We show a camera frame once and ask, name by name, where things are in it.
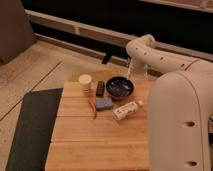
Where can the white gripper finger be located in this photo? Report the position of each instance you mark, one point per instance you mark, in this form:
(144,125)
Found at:
(145,75)
(129,72)

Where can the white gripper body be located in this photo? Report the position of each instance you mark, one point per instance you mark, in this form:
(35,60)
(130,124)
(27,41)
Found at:
(137,67)

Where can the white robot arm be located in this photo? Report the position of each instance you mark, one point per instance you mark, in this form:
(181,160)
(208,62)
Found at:
(180,104)

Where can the dark ceramic bowl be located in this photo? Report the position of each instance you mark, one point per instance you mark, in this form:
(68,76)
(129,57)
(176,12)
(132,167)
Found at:
(119,87)

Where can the dark brown rectangular block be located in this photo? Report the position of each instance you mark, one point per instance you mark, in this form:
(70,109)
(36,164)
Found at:
(100,89)

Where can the white plastic bottle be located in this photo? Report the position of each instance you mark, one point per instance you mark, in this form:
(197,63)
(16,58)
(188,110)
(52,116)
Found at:
(127,109)

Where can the blue sponge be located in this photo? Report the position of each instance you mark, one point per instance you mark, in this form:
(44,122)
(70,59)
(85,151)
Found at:
(103,103)

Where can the white cylindrical cup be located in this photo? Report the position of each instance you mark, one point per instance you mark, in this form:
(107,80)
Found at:
(85,81)

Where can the brown chair corner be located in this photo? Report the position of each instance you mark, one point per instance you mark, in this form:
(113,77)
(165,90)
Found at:
(16,33)

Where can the dark floor mat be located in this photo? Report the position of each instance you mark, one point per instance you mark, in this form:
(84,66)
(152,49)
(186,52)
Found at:
(33,131)

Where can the white wall rail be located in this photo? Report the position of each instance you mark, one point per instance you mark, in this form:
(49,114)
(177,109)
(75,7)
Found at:
(102,34)

